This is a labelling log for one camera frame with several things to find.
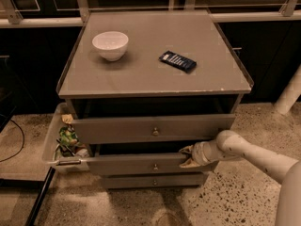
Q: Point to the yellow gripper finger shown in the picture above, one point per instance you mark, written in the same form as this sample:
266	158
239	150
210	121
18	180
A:
187	149
189	163

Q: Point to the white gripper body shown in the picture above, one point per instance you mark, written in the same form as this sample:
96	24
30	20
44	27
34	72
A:
198	154

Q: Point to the grey drawer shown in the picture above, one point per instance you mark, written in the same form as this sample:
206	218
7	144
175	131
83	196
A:
151	129
142	158
146	181

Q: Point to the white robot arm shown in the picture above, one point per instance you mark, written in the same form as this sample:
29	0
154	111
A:
283	169

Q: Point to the grey bottom drawer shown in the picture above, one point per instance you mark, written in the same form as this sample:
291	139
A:
146	181

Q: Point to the grey drawer cabinet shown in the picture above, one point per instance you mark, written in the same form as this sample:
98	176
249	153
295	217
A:
139	84

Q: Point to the grey top drawer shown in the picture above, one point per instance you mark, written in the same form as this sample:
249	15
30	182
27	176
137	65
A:
151	129

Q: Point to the dark blue snack packet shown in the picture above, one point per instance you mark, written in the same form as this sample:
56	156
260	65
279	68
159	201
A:
177	61

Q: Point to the green snack bag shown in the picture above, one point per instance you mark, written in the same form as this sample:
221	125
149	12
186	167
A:
68	136

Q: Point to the white ceramic bowl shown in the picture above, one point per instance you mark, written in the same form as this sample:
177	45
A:
111	45

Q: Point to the black metal bar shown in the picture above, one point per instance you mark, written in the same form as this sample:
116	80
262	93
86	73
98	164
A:
39	200

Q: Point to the white pipe post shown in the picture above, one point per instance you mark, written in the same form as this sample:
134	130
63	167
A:
290	94

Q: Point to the metal railing frame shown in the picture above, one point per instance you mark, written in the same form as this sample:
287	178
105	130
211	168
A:
53	13

